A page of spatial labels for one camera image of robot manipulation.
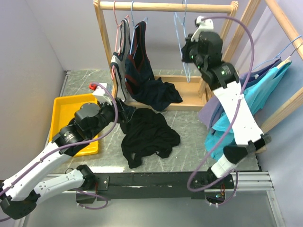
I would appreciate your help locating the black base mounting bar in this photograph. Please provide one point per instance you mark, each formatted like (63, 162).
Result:
(143, 185)

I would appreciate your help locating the navy red-trimmed tank top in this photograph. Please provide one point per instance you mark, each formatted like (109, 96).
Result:
(140, 81)

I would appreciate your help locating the blue wire hanger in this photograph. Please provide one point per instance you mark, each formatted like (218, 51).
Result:
(180, 28)

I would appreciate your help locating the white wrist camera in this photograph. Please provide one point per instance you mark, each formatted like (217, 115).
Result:
(100, 94)
(202, 25)

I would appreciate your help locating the yellow plastic tray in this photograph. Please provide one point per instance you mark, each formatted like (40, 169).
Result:
(64, 109)

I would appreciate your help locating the turquoise shirt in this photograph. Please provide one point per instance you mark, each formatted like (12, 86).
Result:
(255, 96)

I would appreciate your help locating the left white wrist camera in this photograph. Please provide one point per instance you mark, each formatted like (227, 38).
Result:
(100, 94)

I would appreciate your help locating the black tank top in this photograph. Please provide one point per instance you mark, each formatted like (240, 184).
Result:
(147, 133)

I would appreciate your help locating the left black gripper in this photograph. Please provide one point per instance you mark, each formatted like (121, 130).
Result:
(124, 112)

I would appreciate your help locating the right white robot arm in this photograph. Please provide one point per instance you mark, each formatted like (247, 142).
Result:
(217, 77)

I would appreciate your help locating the blue hanger with navy top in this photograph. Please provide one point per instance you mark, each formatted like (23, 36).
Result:
(132, 47)

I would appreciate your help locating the purple shirt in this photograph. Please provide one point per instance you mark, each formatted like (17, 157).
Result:
(213, 109)

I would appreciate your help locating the pink wire hanger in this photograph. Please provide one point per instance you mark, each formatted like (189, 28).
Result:
(117, 47)

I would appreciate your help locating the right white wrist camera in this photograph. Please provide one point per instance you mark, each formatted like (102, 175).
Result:
(202, 25)

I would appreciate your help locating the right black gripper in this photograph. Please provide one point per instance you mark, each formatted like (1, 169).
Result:
(188, 44)

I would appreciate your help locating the wooden hanger on right rack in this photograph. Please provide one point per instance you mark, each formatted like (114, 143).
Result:
(283, 63)

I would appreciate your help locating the blue hanger on right rack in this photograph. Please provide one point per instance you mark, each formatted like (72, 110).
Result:
(279, 54)

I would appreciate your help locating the white grey tank top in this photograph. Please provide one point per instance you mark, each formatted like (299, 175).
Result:
(119, 58)

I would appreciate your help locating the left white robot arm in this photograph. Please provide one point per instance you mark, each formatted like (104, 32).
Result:
(21, 193)

